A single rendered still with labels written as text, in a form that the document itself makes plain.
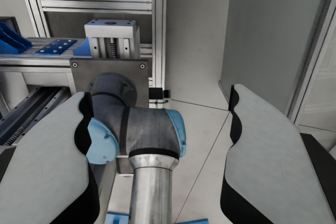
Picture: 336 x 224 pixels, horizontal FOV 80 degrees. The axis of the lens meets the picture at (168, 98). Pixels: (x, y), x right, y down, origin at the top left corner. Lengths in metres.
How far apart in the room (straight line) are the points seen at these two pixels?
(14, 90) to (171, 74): 1.18
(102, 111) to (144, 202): 0.21
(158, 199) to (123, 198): 2.60
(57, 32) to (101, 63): 0.98
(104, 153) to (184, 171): 2.12
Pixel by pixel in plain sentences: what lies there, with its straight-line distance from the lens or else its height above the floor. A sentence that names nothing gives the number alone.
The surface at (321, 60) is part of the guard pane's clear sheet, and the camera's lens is 0.77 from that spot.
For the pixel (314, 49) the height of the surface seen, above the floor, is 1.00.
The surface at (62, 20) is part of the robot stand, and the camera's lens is 1.54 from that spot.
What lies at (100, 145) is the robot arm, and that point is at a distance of 0.46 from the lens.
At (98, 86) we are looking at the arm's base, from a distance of 0.58.
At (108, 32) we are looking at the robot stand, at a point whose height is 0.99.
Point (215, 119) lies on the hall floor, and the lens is 2.06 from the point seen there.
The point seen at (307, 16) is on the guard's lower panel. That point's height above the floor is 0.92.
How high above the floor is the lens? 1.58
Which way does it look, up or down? 58 degrees down
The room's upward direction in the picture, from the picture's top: 177 degrees clockwise
